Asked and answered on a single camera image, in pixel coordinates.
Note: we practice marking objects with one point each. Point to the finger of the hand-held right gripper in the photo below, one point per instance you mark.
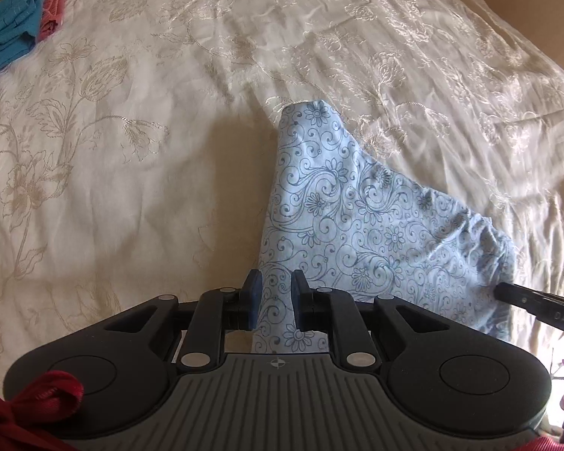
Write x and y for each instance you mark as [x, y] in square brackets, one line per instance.
[536, 303]

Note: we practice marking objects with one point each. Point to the white embroidered bedspread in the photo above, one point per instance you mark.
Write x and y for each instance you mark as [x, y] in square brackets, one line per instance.
[145, 150]

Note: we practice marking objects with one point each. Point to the coral red folded pants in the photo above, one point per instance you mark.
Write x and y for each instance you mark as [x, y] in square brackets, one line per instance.
[51, 4]

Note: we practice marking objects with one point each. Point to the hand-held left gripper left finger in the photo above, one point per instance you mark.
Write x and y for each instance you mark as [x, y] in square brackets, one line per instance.
[253, 289]

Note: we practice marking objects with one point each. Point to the teal folded pants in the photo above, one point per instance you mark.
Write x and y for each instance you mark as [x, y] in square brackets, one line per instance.
[4, 33]

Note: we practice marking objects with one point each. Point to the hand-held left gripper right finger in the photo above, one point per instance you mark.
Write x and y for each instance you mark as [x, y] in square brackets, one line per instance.
[298, 289]

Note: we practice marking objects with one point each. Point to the light blue floral pants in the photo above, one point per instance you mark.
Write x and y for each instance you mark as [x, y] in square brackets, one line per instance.
[357, 206]

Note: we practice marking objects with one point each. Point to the dark red ribbon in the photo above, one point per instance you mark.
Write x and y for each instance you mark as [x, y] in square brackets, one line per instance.
[51, 387]

